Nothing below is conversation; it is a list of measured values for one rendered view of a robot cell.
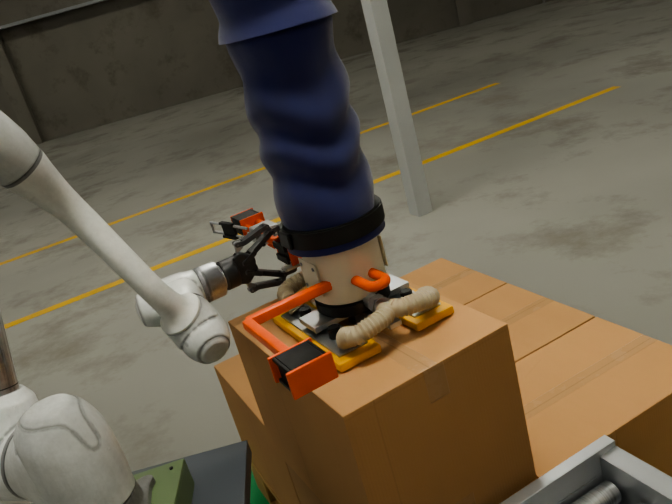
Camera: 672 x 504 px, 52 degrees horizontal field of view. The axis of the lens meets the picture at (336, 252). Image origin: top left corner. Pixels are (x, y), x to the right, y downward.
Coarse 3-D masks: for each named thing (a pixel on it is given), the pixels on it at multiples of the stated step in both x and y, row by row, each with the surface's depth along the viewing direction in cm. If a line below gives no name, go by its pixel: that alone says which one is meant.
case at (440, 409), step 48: (240, 336) 170; (288, 336) 160; (384, 336) 148; (432, 336) 143; (480, 336) 138; (336, 384) 136; (384, 384) 131; (432, 384) 134; (480, 384) 140; (288, 432) 167; (336, 432) 132; (384, 432) 131; (432, 432) 136; (480, 432) 143; (336, 480) 146; (384, 480) 133; (432, 480) 139; (480, 480) 146; (528, 480) 153
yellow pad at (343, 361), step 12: (288, 312) 165; (300, 312) 158; (276, 324) 165; (288, 324) 160; (300, 324) 158; (336, 324) 147; (300, 336) 153; (312, 336) 151; (324, 336) 149; (324, 348) 145; (336, 348) 143; (360, 348) 141; (372, 348) 141; (336, 360) 139; (348, 360) 138; (360, 360) 140
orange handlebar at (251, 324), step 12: (372, 276) 145; (384, 276) 141; (312, 288) 145; (324, 288) 146; (372, 288) 140; (288, 300) 143; (300, 300) 144; (264, 312) 140; (276, 312) 142; (252, 324) 136; (264, 336) 130; (276, 348) 125
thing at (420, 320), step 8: (408, 288) 154; (392, 296) 158; (400, 296) 157; (440, 304) 150; (448, 304) 149; (424, 312) 148; (432, 312) 148; (440, 312) 147; (448, 312) 148; (408, 320) 147; (416, 320) 146; (424, 320) 146; (432, 320) 146; (416, 328) 145; (424, 328) 146
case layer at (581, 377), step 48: (480, 288) 245; (528, 336) 209; (576, 336) 202; (624, 336) 196; (240, 384) 226; (528, 384) 187; (576, 384) 182; (624, 384) 177; (240, 432) 248; (528, 432) 169; (576, 432) 165; (624, 432) 164; (288, 480) 201
